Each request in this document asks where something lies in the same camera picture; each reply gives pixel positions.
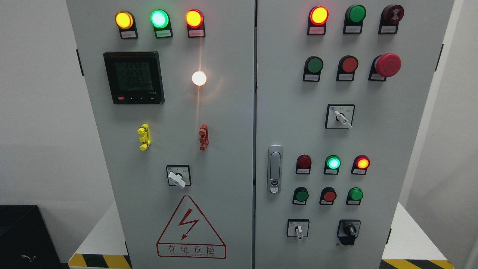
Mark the red lit indicator lamp left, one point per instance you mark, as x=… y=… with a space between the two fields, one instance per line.
x=195 y=23

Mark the black box lower left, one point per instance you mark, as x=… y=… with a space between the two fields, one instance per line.
x=24 y=240

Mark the green push button upper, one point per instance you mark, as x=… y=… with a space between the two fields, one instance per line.
x=312 y=69

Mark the red push button upper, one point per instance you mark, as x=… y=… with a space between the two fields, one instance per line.
x=346 y=68

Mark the red emergency stop mushroom button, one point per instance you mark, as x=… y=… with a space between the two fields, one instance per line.
x=385 y=66

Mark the left grey cabinet door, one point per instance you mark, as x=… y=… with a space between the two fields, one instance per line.
x=221 y=176

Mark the right grey cabinet door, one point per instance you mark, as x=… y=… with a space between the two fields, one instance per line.
x=292 y=113

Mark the white handle selector switch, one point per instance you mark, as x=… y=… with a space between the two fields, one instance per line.
x=297 y=230
x=339 y=116
x=178 y=175

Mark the green push button lower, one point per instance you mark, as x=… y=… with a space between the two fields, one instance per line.
x=300 y=196

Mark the dark red buzzer lamp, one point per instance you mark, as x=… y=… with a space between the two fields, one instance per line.
x=390 y=18

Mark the dark red indicator lamp left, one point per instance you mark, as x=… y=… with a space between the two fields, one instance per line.
x=304 y=164

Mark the dark green indicator lamp top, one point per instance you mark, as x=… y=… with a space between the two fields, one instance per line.
x=353 y=20

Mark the white handle selector switch lower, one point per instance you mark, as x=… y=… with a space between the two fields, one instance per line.
x=297 y=230

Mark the black digital power meter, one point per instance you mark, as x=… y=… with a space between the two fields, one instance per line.
x=134 y=77

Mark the white handle selector switch upper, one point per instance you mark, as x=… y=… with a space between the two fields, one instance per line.
x=339 y=116

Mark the red terminal block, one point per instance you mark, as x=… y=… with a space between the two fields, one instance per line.
x=203 y=137

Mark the green illuminated button lower right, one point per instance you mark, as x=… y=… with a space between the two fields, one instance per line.
x=355 y=196

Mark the red electric hazard warning sticker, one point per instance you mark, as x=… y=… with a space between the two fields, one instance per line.
x=189 y=234

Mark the white lit round lamp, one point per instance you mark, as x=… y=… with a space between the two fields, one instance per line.
x=199 y=78

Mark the white handle selector switch left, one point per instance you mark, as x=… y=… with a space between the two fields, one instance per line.
x=178 y=175

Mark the white platform with hazard stripes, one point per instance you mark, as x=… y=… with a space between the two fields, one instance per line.
x=408 y=246

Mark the yellow indicator lamp top left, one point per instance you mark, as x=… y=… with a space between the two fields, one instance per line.
x=126 y=25

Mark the red lit indicator lamp right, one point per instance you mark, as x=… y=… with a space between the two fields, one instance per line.
x=317 y=19

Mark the grey cabinet door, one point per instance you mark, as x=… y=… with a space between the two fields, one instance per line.
x=292 y=113
x=221 y=176

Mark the red lit indicator lamp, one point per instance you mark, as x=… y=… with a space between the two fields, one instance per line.
x=195 y=23
x=317 y=19

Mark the silver door latch handle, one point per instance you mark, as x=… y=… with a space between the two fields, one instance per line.
x=274 y=170

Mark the red push button lower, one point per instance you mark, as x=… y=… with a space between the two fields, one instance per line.
x=328 y=196

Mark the yellow terminal block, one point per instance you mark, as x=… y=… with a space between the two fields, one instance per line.
x=144 y=136

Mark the green indicator lamp top left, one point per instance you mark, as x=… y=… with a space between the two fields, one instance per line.
x=161 y=23

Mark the green push button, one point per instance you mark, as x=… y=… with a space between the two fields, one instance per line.
x=300 y=196
x=312 y=69

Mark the red push button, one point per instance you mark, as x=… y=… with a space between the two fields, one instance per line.
x=328 y=196
x=346 y=68

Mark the green lit indicator lamp middle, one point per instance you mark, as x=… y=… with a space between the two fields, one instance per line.
x=332 y=165

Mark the black knob selector switch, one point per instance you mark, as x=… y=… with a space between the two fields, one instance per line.
x=348 y=230

